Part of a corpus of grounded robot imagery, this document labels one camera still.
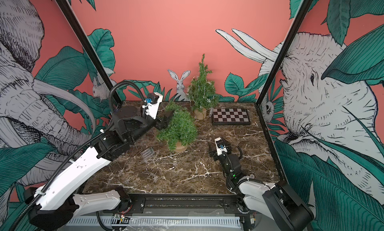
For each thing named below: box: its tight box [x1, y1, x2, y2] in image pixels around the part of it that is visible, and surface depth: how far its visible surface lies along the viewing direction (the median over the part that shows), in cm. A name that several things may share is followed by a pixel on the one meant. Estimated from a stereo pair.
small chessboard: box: [211, 108, 251, 126], surface depth 110 cm
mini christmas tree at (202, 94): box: [187, 53, 219, 120], surface depth 90 cm
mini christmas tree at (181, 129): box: [157, 101, 198, 153], surface depth 78 cm
